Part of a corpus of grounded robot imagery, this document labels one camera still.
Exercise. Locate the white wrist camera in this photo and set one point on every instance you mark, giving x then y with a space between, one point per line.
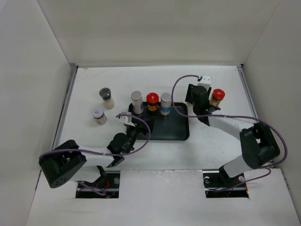
205 81
126 119

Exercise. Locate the black plastic tray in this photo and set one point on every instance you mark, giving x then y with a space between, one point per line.
172 127

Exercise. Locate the grey lid salt shaker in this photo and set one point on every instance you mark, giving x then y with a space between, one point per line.
105 94

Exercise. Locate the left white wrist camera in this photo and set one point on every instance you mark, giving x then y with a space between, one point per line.
126 119

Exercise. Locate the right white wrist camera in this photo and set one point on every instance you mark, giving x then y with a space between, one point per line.
205 81

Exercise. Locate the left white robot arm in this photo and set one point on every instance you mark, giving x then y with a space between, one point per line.
62 164

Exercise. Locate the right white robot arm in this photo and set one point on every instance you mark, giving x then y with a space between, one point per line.
258 145

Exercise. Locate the silver lid blue jar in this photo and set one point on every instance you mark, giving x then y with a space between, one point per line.
137 102

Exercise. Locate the red lid jar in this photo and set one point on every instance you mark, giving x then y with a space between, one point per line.
217 97
152 100

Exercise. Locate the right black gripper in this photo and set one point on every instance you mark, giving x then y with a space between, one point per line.
189 98

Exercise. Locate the white lid spice jar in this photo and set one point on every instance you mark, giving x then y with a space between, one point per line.
99 115

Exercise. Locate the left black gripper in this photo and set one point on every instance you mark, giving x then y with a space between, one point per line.
144 130

